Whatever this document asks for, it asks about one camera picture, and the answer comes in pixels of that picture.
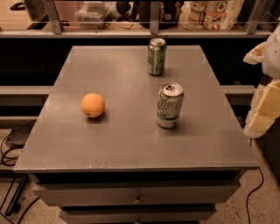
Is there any orange fruit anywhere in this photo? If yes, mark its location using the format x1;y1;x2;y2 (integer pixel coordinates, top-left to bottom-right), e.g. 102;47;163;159
80;93;105;118

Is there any green soda can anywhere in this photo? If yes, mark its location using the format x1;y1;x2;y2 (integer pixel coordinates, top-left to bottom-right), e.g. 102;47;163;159
147;38;166;75

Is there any black cable on floor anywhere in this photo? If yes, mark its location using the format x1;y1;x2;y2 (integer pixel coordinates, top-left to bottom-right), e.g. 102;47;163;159
0;121;40;224

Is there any dark bag on shelf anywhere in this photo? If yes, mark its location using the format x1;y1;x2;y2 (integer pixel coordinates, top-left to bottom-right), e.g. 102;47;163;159
132;1;184;30

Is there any clear plastic container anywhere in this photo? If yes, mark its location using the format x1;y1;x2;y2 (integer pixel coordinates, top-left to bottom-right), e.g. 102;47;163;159
74;2;109;29

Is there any metal shelf rail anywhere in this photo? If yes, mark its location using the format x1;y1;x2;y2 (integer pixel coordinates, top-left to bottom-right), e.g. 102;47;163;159
0;0;279;39

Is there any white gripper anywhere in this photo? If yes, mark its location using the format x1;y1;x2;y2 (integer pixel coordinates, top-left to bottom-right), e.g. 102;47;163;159
243;26;280;138

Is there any black cable right floor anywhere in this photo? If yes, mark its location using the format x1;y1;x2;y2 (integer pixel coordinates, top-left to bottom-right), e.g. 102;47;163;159
245;167;265;224

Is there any grey drawer cabinet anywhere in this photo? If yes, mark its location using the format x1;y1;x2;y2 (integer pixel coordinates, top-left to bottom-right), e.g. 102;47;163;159
15;45;259;224

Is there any snack bag on shelf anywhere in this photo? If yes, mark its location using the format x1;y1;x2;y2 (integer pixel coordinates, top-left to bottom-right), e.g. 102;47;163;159
183;0;244;31

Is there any white 7up soda can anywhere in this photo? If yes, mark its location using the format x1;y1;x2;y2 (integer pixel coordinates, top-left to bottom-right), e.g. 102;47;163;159
157;82;184;129

